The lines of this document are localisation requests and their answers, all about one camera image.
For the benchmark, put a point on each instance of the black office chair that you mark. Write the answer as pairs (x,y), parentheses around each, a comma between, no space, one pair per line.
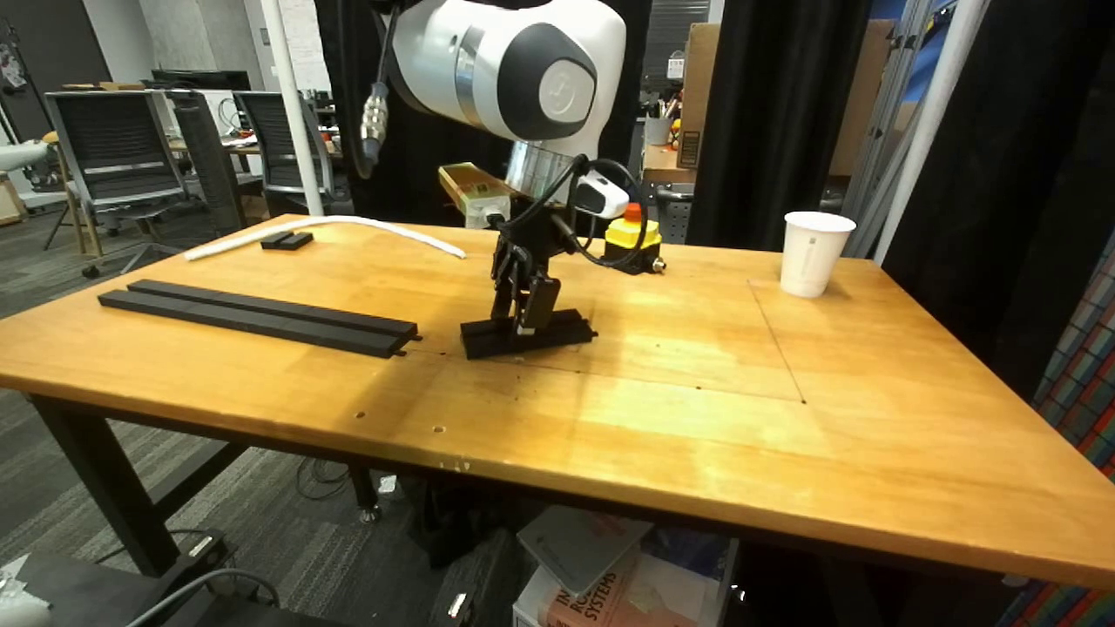
(120,159)

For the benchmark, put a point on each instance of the white pole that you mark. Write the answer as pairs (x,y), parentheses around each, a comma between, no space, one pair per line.
(940,97)

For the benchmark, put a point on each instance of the black track piece angled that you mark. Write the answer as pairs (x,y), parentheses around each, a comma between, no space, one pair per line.
(503,338)

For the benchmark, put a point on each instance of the white paper cup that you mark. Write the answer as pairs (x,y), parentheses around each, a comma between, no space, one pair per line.
(813,245)

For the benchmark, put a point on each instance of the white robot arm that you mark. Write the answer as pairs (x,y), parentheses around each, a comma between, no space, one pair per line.
(544,77)

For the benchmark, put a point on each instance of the black curtain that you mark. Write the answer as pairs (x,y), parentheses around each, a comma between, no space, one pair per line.
(775,114)

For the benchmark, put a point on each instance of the small black block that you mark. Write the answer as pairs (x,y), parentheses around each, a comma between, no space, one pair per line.
(287,242)

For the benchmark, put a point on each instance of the boxes under table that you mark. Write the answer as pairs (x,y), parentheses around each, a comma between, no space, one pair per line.
(621,574)

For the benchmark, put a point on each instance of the yellow emergency stop button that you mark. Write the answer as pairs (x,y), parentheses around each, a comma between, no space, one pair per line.
(637,242)

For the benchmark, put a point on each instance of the black track piece with pegs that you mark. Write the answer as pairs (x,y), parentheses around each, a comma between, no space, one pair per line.
(264,322)

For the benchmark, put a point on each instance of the black table leg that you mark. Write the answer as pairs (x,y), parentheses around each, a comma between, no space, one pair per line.
(114,482)

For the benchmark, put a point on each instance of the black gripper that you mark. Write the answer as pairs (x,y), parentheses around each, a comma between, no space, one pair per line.
(519,265)

